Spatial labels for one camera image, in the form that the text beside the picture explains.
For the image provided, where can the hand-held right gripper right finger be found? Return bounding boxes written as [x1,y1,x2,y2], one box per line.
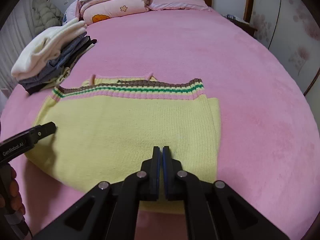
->
[163,146,290,240]

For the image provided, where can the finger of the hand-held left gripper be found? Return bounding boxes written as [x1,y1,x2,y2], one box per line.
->
[30,121,57,144]

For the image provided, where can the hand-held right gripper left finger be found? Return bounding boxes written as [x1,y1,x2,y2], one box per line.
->
[32,146,161,240]

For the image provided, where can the yellow knit cardigan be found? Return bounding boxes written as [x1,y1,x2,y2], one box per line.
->
[25,73,222,215]

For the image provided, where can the person's left hand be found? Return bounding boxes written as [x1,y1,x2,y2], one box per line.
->
[0,164,26,216]

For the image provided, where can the pale yellow folded garment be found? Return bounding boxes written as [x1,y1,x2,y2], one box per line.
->
[48,67,72,86]

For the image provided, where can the grey-blue folded pants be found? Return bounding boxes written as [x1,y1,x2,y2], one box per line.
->
[19,35,87,86]

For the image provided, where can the white fleece folded garment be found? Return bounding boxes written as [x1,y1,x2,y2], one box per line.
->
[11,17,88,79]

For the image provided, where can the white curtain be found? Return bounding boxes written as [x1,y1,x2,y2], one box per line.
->
[0,0,36,98]

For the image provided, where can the black folded garment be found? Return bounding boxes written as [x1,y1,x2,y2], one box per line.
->
[26,39,98,96]

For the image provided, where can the pink bed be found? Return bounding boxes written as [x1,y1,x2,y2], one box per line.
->
[0,6,320,240]

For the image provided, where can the green puffer jacket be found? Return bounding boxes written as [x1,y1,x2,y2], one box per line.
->
[32,0,64,34]

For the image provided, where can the white printed cushion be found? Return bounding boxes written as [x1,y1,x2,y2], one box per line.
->
[62,0,80,23]

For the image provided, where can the pink folded quilt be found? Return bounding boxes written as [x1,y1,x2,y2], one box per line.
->
[79,0,150,25]

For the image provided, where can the wooden nightstand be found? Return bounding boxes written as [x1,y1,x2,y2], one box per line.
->
[226,15,258,38]

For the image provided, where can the pink pillow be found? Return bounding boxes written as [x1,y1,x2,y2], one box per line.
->
[149,0,209,12]

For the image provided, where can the floral sliding wardrobe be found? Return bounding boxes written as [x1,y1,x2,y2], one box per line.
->
[243,0,320,97]

